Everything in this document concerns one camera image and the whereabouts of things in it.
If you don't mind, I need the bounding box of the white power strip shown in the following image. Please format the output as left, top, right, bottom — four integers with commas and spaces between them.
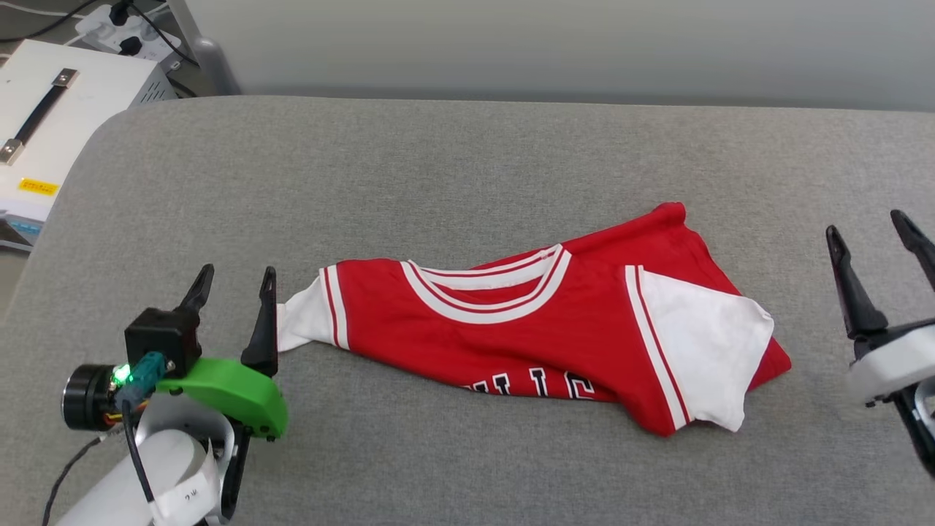
75, 4, 183, 64

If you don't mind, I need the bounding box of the white equipment box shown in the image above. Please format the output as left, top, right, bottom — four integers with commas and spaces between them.
0, 39, 178, 253

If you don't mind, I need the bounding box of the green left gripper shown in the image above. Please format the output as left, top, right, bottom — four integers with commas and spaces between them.
62, 264, 287, 441

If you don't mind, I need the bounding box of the black power cable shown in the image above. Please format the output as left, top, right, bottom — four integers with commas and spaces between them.
0, 0, 196, 68

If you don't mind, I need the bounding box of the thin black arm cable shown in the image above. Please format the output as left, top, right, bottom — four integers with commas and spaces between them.
40, 435, 112, 526

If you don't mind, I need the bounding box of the grey partition post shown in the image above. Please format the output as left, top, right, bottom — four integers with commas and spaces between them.
167, 0, 243, 96

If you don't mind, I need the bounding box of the red white basketball jersey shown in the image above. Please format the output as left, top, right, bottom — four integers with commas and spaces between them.
276, 202, 792, 438

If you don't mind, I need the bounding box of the white partition panel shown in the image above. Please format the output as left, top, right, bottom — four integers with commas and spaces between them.
186, 0, 935, 112

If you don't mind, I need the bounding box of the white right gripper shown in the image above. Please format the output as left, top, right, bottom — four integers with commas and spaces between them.
825, 210, 935, 405

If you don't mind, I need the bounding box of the black carry handle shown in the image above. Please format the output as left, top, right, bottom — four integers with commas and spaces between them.
0, 68, 80, 166

